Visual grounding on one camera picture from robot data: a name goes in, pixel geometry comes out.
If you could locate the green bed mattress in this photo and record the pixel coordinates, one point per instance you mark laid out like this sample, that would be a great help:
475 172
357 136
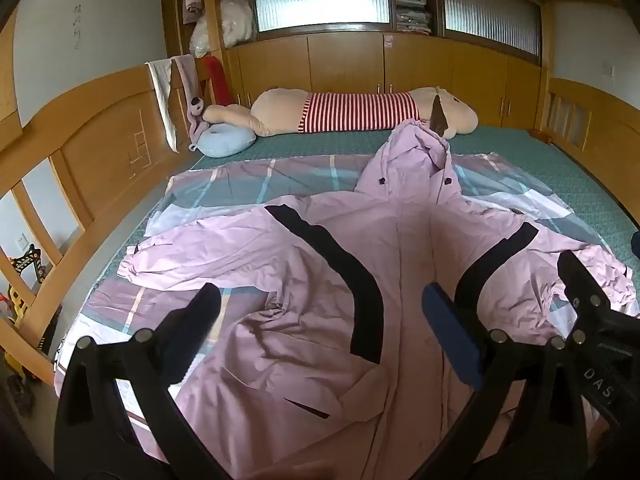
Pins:
325 145

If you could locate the white hanging cloth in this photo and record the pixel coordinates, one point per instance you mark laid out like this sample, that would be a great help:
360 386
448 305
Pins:
162 90

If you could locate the wooden wall cabinets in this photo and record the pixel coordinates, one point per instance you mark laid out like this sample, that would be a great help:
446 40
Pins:
350 60

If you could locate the purple plush toy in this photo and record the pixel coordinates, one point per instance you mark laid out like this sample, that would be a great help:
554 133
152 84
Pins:
196 107

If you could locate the small white plastic bag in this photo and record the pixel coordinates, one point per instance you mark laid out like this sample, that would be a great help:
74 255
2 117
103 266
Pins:
200 35

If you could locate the yellow toy truck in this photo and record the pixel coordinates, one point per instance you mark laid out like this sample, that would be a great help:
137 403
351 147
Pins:
12 307

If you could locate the pink cabinet sticker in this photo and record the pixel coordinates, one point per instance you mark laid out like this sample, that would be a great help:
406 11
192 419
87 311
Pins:
389 40

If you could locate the wooden headboard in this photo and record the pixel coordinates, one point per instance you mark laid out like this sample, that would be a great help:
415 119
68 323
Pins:
90 135

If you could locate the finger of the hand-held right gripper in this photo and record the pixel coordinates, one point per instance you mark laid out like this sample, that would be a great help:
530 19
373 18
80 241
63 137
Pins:
580 280

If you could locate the pink jacket with black stripes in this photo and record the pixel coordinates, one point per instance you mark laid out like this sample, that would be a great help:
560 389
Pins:
240 240

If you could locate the large plush dog toy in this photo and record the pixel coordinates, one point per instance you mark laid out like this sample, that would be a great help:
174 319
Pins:
280 110

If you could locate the clear bag with white plush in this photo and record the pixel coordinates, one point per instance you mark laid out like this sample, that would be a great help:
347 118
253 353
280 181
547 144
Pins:
236 20

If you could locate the yellow black toy excavator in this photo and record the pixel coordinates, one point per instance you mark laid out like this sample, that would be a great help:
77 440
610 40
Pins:
27 262

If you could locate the white wall switch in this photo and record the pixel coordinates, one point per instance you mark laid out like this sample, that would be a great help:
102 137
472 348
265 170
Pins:
607 68

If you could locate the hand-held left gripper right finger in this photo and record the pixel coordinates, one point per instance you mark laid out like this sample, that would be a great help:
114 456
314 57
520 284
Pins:
450 332

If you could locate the stack of printed packets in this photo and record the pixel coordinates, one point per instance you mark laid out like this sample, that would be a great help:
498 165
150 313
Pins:
411 2

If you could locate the plaid bed sheet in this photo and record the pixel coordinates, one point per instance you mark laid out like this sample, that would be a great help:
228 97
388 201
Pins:
225 185

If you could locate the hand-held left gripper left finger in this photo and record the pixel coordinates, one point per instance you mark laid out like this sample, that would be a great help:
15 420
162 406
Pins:
196 317

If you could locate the ribbed glass window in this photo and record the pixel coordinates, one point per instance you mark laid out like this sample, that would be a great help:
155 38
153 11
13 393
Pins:
320 0
492 10

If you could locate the red cloth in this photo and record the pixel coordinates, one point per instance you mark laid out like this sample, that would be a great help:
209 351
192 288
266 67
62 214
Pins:
217 80

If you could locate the wooden footboard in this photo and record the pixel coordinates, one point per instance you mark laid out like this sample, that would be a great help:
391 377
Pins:
590 120

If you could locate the blue neck pillow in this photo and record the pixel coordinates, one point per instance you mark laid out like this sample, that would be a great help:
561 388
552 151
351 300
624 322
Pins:
235 140

